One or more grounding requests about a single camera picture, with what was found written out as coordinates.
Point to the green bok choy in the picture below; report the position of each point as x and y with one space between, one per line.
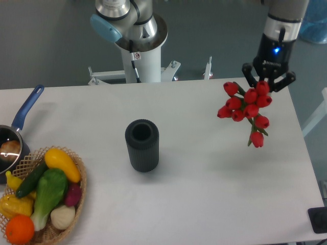
50 191

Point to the black device at edge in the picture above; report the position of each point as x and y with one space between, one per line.
318 217

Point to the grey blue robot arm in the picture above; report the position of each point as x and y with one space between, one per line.
283 21

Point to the yellow corn cob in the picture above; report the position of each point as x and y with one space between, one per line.
12 206

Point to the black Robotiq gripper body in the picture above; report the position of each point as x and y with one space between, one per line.
272 59

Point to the orange fruit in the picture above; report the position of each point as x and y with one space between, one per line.
19 230

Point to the red tulip bouquet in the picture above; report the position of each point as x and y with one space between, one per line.
246 105

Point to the blue handled saucepan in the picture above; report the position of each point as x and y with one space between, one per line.
12 132

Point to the yellow squash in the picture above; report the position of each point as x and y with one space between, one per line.
57 158

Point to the dark grey ribbed vase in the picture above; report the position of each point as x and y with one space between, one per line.
142 140

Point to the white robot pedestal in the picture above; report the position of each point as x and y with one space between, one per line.
140 49

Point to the white garlic bulb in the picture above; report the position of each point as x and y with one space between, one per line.
62 217

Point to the blue water bottle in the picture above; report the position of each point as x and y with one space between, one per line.
313 28

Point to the white frame leg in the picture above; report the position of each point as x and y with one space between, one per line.
315 117

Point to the purple red onion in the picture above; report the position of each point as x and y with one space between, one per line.
73 195

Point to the brown bread roll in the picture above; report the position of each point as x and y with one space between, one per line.
10 150

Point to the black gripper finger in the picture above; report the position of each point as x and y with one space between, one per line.
247 72
284 82

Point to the green cucumber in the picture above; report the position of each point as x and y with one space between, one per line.
30 182

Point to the yellow banana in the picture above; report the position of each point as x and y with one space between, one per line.
14 182

